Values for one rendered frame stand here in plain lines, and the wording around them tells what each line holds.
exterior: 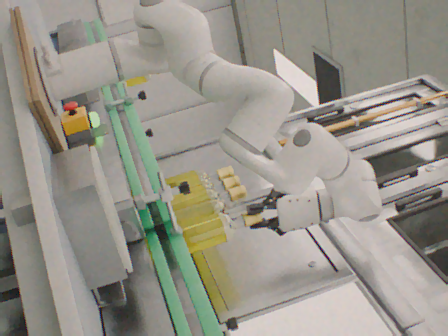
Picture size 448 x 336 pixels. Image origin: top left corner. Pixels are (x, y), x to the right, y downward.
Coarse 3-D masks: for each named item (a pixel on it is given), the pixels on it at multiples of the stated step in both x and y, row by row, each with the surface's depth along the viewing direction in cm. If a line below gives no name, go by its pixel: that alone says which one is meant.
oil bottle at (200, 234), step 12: (216, 216) 143; (228, 216) 143; (192, 228) 141; (204, 228) 140; (216, 228) 140; (228, 228) 141; (192, 240) 139; (204, 240) 140; (216, 240) 141; (228, 240) 143; (192, 252) 141
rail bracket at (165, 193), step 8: (160, 176) 129; (160, 184) 130; (184, 184) 132; (160, 192) 130; (168, 192) 131; (176, 192) 132; (184, 192) 132; (136, 200) 129; (144, 200) 130; (152, 200) 131; (168, 200) 131; (144, 208) 131; (168, 208) 133; (176, 224) 136; (176, 232) 136
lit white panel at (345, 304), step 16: (336, 288) 136; (352, 288) 135; (304, 304) 133; (320, 304) 132; (336, 304) 131; (352, 304) 130; (368, 304) 130; (256, 320) 132; (272, 320) 131; (288, 320) 130; (304, 320) 129; (320, 320) 128; (336, 320) 127; (352, 320) 126; (368, 320) 126
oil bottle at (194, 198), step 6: (198, 192) 153; (204, 192) 153; (210, 192) 152; (216, 192) 153; (180, 198) 152; (186, 198) 152; (192, 198) 151; (198, 198) 151; (204, 198) 150; (210, 198) 150; (216, 198) 151; (174, 204) 150; (180, 204) 150; (186, 204) 149; (192, 204) 149; (174, 210) 148
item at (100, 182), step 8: (96, 152) 119; (96, 160) 111; (96, 168) 108; (96, 176) 106; (104, 176) 122; (96, 184) 106; (104, 184) 122; (104, 192) 105; (104, 200) 105; (104, 208) 107; (112, 208) 125; (112, 216) 107; (112, 224) 108; (120, 224) 128; (112, 232) 110; (120, 232) 127; (120, 240) 110; (120, 248) 111; (120, 256) 113; (128, 256) 119; (128, 264) 113
